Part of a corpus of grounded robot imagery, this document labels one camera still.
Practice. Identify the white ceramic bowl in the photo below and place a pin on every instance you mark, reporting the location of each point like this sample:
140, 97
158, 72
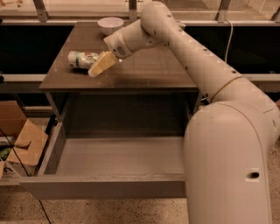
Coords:
109, 25

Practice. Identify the open grey top drawer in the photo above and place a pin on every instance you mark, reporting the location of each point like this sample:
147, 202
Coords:
115, 147

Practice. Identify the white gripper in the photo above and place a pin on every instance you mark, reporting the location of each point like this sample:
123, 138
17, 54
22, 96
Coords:
115, 44

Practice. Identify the white green 7up can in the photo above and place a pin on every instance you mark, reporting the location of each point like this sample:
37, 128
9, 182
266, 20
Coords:
83, 60

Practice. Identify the brown cabinet with glossy top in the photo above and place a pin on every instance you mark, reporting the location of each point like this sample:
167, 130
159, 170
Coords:
148, 93

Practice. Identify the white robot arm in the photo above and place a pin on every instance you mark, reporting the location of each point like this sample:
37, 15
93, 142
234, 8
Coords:
226, 142

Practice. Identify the open cardboard box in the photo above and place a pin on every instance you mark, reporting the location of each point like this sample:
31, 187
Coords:
26, 136

